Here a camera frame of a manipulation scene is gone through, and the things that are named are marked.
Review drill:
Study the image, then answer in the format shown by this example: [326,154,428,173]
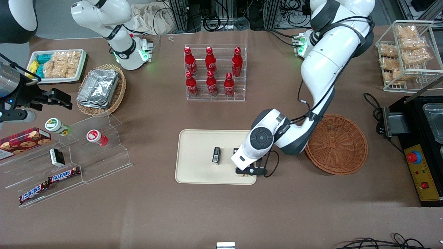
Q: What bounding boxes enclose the coiled black cable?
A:
[202,13,223,32]

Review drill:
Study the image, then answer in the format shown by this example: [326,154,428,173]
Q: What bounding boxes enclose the stacked aluminium foil trays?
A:
[77,68,120,110]

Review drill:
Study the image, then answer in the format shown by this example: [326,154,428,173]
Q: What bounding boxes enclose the white rectangular snack tray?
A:
[29,49,88,85]

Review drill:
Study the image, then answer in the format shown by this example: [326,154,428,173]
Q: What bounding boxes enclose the aluminium frame post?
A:
[169,0,188,32]
[264,0,280,30]

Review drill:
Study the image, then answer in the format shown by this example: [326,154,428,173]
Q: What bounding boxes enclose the black fryer appliance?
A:
[390,95,443,208]

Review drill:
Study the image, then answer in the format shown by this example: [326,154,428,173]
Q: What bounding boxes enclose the cup with red lid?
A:
[86,129,109,147]

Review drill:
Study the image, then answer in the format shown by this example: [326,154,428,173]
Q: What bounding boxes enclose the oval wicker basket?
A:
[76,64,127,116]

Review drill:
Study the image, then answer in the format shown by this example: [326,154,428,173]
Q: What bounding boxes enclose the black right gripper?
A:
[14,77,73,112]

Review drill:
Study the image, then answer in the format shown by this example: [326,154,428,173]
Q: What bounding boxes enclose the rice cracker snack pack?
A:
[396,25,419,38]
[401,48,433,65]
[383,69,407,85]
[379,43,399,58]
[399,36,428,50]
[42,62,77,79]
[51,50,82,64]

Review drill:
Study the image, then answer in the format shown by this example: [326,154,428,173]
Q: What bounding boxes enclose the red emergency stop button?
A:
[407,151,423,165]

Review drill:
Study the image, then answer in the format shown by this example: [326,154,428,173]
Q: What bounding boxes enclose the grey metal box with flange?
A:
[382,107,412,139]

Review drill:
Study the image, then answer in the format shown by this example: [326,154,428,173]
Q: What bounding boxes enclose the snickers chocolate bar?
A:
[19,181,49,205]
[47,167,81,184]

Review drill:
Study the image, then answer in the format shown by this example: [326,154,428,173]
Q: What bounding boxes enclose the clear acrylic bottle rack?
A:
[184,44,247,102]

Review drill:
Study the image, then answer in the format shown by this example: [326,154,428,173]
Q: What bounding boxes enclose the cup with sunflower lid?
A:
[45,118,72,136]

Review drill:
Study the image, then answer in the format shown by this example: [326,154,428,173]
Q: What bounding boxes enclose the yellow control panel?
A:
[404,144,441,202]

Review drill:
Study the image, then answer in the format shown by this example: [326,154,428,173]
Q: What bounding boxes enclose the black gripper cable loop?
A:
[262,149,280,178]

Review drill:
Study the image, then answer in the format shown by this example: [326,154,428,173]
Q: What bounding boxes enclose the black floor cable bundle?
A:
[335,233,443,249]

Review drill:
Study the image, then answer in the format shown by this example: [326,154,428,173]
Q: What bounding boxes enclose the clear acrylic step shelf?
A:
[0,112,134,209]

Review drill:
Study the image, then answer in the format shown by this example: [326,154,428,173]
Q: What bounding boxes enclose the red cookie box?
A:
[0,127,52,160]

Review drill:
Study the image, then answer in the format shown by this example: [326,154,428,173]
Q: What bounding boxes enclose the cream plastic serving tray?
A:
[175,130,258,185]

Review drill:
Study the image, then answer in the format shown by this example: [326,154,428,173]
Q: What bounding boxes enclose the small black box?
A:
[49,148,66,167]

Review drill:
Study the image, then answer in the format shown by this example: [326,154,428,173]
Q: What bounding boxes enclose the red cola bottle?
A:
[206,70,219,98]
[185,71,200,98]
[205,47,217,74]
[224,72,236,98]
[184,47,198,77]
[232,47,243,77]

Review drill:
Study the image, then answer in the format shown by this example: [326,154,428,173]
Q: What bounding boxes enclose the steel fryer pan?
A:
[422,103,443,144]

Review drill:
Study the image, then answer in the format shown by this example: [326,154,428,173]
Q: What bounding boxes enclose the white wire rack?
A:
[376,20,443,93]

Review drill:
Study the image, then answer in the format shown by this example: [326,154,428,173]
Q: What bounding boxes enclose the black power cable with plug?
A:
[363,93,405,155]

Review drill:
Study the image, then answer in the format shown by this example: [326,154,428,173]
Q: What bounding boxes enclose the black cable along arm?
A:
[290,15,376,122]

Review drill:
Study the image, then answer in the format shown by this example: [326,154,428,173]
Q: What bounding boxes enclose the white crumpled plastic bag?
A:
[131,1,181,35]

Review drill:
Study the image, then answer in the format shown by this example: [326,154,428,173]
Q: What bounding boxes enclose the round brown wicker basket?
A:
[305,114,369,175]

